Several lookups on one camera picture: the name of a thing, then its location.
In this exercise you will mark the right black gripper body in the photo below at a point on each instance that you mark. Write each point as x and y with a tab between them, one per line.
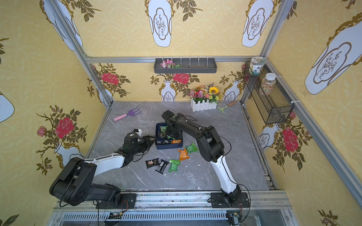
172	131

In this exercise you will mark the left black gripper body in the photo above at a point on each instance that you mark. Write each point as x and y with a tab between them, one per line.
145	141

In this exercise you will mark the dark blue storage box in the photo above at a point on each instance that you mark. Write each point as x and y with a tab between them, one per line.
163	141

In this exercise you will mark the black cookie packet with picture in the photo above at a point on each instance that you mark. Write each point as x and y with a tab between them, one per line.
152	163

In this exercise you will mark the green cookie packet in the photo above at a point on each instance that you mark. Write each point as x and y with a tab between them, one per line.
174	165
192	148

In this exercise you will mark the orange cookie packet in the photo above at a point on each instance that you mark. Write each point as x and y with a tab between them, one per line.
183	155
177	141

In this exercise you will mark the black cookie packet barcode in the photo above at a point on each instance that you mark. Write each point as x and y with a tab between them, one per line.
162	166

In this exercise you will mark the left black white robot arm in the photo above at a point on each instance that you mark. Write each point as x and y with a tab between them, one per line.
75	185

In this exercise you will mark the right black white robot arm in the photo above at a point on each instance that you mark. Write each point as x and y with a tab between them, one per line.
211	148

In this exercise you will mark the orange cookie packet in box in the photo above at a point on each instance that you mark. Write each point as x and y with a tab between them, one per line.
177	141

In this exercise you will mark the pink purple toy rake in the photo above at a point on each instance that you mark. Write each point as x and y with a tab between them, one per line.
132	112

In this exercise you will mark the white fence flower pot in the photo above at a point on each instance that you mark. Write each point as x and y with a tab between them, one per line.
204	98

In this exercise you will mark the green toy garden shovel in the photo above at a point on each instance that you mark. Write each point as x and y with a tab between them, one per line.
222	109

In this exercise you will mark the pink flowers in tray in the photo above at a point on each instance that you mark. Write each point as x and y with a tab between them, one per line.
169	64

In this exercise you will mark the small circuit board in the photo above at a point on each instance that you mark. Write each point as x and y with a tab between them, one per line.
115	216

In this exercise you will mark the clear white lid jar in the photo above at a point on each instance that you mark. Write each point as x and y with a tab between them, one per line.
267	84

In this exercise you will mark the white lid patterned jar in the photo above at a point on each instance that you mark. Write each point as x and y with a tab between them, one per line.
256	65

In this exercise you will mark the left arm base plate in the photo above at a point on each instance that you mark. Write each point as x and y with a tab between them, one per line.
121	201

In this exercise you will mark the grey wall shelf tray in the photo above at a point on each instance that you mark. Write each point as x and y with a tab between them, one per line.
188	65

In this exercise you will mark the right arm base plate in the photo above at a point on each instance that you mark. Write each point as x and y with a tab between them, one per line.
222	200

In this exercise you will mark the black wire mesh basket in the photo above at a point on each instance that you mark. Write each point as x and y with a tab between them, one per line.
275	105

